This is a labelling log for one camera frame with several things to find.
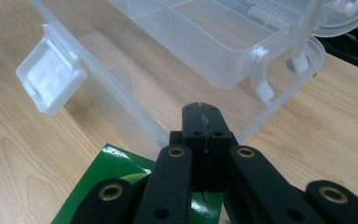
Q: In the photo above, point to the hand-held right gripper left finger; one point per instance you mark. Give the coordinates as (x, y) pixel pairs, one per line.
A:
(194, 124)

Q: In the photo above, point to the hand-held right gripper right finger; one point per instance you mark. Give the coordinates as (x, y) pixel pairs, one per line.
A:
(216, 130)

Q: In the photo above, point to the clear plastic storage box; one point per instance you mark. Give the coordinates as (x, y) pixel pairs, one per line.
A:
(180, 40)

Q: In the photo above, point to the green cardboard box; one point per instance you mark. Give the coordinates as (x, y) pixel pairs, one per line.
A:
(112, 165)

